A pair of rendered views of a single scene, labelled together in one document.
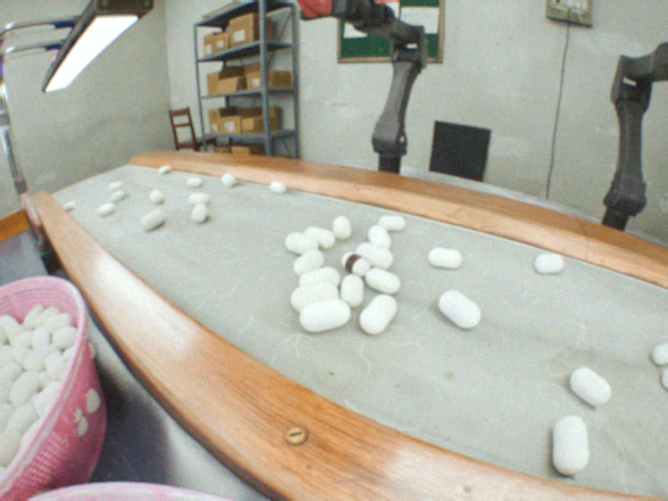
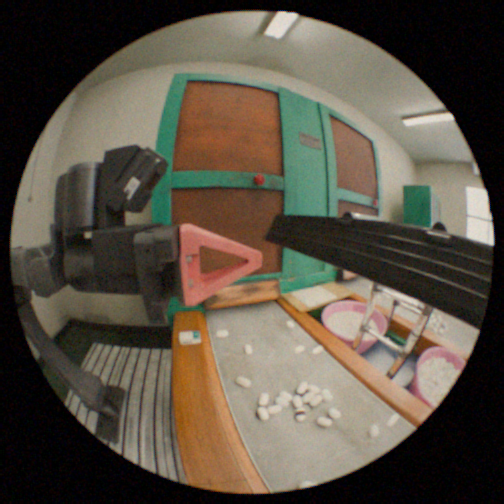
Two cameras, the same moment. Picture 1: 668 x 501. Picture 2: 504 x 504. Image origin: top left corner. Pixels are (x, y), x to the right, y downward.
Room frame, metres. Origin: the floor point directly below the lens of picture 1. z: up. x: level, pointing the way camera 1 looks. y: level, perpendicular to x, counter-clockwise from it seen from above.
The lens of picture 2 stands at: (0.23, -0.35, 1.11)
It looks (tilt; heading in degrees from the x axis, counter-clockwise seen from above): 13 degrees down; 220
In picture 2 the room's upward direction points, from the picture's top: straight up
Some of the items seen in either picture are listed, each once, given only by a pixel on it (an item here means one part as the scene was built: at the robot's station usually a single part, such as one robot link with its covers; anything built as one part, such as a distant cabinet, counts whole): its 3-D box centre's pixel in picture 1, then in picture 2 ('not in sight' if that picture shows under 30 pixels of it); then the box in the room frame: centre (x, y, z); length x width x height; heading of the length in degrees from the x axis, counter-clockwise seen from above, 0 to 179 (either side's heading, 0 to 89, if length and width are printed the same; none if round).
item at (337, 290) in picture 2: not in sight; (319, 294); (-0.44, -0.51, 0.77); 0.33 x 0.15 x 0.01; 150
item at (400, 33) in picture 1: (393, 40); not in sight; (0.75, -0.14, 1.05); 0.30 x 0.09 x 0.12; 147
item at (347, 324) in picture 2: not in sight; (351, 330); (-0.33, -0.33, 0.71); 0.22 x 0.22 x 0.06
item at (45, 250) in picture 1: (48, 141); not in sight; (0.42, 0.56, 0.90); 0.20 x 0.19 x 0.45; 60
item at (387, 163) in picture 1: (389, 167); not in sight; (0.76, -0.15, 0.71); 0.20 x 0.07 x 0.08; 57
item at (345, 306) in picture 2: not in sight; (352, 327); (-0.33, -0.33, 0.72); 0.27 x 0.27 x 0.10
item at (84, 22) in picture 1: (73, 48); not in sight; (0.48, 0.52, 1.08); 0.62 x 0.08 x 0.07; 60
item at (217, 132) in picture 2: not in sight; (288, 181); (-0.65, -0.81, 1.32); 1.36 x 0.55 x 0.95; 150
